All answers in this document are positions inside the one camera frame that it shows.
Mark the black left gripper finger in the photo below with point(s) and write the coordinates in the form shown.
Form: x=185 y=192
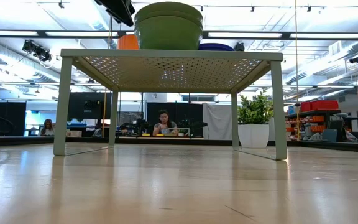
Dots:
x=117 y=9

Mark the green bowl with floral inside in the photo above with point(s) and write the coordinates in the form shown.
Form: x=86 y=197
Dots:
x=168 y=7
x=168 y=17
x=168 y=39

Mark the blue plate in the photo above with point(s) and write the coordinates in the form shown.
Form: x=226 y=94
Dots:
x=216 y=48

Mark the pale green perforated metal shelf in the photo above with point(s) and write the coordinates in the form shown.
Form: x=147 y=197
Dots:
x=172 y=53

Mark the black ceiling spotlight cluster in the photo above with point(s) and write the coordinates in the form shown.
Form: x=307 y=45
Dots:
x=37 y=51

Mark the black monitor screen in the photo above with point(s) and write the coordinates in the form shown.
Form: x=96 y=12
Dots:
x=89 y=105

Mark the black partition panel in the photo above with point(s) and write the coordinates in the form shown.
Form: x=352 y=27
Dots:
x=8 y=118
x=179 y=107

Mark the person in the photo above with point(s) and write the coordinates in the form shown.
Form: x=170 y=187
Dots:
x=47 y=129
x=165 y=126

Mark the white hanging cloth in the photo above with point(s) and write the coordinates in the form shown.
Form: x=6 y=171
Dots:
x=217 y=119

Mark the small potted green plant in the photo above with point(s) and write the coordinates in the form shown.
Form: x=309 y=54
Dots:
x=253 y=133

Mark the small red storage bin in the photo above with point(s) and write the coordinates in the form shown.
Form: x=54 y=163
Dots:
x=305 y=106

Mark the storage rack with orange bins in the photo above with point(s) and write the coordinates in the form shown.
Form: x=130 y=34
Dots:
x=317 y=119

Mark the large red storage bin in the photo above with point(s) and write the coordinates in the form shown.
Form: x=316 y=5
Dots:
x=325 y=104

